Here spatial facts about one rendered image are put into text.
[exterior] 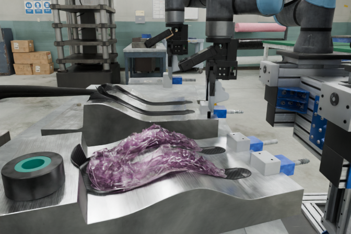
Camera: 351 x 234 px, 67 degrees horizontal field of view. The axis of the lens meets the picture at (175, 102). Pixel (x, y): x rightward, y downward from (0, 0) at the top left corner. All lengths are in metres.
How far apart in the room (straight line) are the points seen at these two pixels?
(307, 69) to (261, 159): 0.70
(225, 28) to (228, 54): 0.07
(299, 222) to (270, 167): 1.02
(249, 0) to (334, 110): 0.35
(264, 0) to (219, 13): 0.12
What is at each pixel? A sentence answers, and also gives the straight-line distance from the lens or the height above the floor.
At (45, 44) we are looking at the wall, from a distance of 7.72.
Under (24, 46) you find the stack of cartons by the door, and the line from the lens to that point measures 7.47.
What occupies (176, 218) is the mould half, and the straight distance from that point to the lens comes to 0.45.
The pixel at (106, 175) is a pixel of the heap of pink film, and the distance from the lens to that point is 0.49.
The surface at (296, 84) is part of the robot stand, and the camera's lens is 1.20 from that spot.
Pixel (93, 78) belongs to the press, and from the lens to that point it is 4.75.
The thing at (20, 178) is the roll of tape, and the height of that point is 0.94.
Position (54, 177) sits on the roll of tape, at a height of 0.93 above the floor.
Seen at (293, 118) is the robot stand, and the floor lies 0.76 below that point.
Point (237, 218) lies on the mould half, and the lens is 0.50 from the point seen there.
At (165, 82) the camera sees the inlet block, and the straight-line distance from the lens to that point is 1.05.
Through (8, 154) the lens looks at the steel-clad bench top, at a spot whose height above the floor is 0.80.
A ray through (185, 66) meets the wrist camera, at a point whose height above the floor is 1.03.
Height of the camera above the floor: 1.13
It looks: 16 degrees down
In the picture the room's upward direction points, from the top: straight up
